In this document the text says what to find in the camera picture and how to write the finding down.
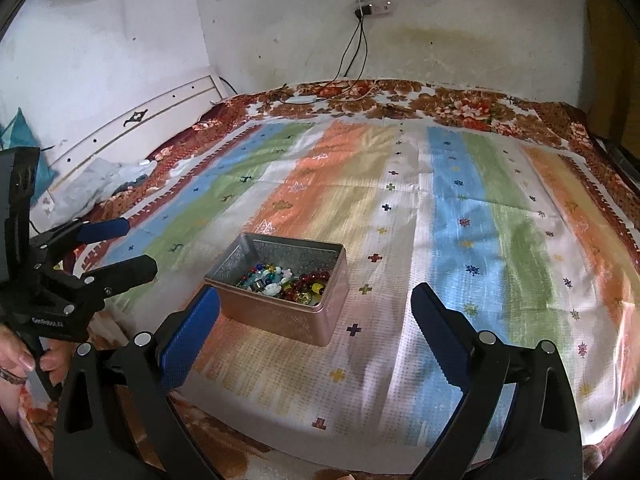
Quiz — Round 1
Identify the striped colourful blanket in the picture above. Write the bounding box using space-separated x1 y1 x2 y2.
82 119 639 448

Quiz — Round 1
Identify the black power cable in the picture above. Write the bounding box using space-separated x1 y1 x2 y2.
349 14 371 82
328 14 364 82

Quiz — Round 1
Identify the grey crumpled cloth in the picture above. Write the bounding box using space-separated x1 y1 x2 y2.
32 157 157 226

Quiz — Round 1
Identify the yellow and black bead bracelet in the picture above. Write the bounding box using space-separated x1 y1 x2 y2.
282 282 329 307

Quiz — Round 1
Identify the white headboard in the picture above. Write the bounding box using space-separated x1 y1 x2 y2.
48 75 230 192

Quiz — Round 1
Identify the white pearl bead bracelet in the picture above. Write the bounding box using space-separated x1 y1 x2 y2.
261 266 296 298

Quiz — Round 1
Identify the floral red bed sheet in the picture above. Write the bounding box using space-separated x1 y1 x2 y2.
19 78 640 480

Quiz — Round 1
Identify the light blue bead bracelet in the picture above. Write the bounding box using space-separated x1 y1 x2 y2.
234 271 271 294

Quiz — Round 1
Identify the multicolour glass bead bracelet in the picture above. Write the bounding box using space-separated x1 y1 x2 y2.
235 261 281 291

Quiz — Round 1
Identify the person's left hand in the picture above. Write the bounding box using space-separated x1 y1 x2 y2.
0 325 77 385

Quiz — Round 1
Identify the white power strip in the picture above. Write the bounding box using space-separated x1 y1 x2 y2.
355 0 394 18

